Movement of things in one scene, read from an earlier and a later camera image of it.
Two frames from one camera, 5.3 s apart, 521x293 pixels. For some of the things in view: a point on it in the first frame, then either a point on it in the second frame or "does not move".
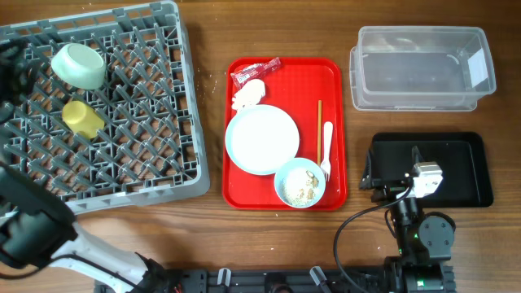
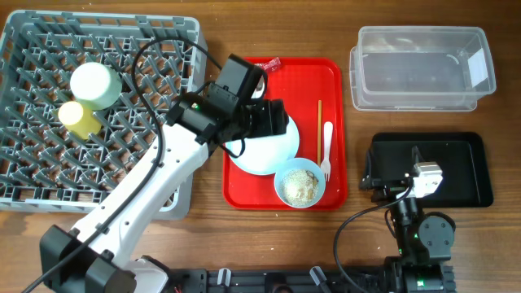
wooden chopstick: (319, 133) does not move
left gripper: (10, 71) → (268, 123)
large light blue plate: (261, 138) does not move
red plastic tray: (314, 91) does not move
